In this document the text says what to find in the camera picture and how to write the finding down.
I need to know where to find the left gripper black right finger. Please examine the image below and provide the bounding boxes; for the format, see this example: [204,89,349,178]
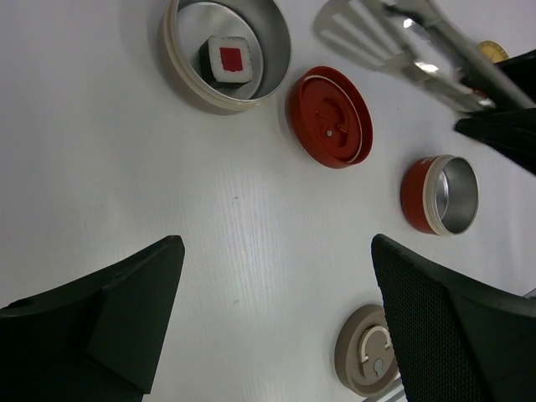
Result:
[371,234,535,401]

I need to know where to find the sushi roll piece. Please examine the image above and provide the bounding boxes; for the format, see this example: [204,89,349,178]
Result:
[198,35,254,89]

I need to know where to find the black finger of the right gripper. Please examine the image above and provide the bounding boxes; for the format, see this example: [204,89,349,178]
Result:
[460,49,535,107]
[454,108,535,175]

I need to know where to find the steel serving tongs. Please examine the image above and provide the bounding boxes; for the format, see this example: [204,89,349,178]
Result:
[312,1,535,115]

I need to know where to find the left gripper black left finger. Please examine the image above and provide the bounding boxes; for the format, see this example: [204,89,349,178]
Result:
[1,235,185,401]

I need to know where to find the round bamboo tray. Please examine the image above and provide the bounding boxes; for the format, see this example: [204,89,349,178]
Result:
[478,40,509,63]

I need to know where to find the red round lid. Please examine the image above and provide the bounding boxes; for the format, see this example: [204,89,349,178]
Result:
[286,66,374,169]

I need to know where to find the beige round lid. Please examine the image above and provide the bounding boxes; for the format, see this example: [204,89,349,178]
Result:
[334,304,399,398]

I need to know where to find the aluminium front rail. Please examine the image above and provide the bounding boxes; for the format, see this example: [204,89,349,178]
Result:
[363,374,407,402]

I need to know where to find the red steel bowl container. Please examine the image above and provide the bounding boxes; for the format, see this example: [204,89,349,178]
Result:
[399,154,479,237]

